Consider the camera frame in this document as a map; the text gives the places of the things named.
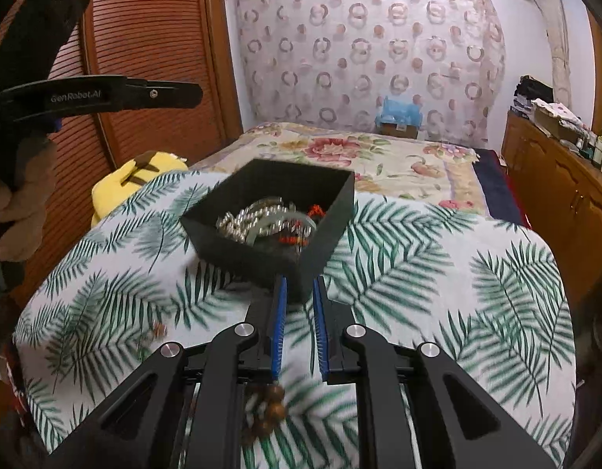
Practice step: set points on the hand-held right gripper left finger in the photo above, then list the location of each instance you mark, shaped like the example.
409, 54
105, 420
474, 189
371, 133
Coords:
280, 327

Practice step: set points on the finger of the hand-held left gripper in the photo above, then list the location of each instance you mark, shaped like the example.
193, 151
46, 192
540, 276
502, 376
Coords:
164, 94

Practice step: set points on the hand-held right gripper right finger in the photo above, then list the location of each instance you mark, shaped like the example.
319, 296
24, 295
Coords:
320, 327

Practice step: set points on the black box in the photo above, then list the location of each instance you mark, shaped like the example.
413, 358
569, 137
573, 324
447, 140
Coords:
242, 260

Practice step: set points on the pale green bangle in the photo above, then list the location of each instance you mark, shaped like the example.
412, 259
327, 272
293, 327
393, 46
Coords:
261, 238

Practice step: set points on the person's left hand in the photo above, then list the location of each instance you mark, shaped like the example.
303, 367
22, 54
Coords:
27, 215

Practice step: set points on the wooden louvered wardrobe door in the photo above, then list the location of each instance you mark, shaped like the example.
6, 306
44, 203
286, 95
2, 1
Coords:
71, 156
149, 24

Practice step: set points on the green leaf print tablecloth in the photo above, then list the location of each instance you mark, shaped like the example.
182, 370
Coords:
403, 264

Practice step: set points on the yellow plush toy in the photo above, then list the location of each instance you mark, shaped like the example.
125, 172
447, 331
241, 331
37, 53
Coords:
110, 190

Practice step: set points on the small brown beads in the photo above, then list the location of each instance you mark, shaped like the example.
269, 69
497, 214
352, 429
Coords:
157, 330

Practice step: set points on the floral bedspread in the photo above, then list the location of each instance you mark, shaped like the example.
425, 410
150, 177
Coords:
330, 151

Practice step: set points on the circle pattern sheer curtain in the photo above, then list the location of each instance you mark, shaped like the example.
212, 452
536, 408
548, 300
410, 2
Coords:
369, 49

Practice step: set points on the small cardboard box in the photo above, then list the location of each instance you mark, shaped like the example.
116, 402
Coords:
398, 132

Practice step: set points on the dark blue bed sheet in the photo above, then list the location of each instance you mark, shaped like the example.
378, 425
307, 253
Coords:
498, 185

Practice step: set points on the blue plastic bag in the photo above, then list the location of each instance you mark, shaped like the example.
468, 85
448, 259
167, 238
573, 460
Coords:
399, 112

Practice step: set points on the long wooden cabinet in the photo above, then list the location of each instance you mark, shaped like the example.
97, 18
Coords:
559, 195

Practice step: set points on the flat cardboard box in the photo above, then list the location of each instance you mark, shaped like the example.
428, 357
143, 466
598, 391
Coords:
554, 127

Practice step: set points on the stack of dark clothes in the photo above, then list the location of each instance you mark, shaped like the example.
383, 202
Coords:
528, 95

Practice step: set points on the white patterned cloth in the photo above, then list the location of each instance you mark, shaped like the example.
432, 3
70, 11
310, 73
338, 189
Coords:
557, 110

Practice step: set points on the row of small bottles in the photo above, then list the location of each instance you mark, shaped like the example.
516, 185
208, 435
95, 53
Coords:
598, 151

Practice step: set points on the white wrapped pipe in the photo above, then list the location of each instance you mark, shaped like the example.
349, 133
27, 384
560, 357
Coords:
557, 34

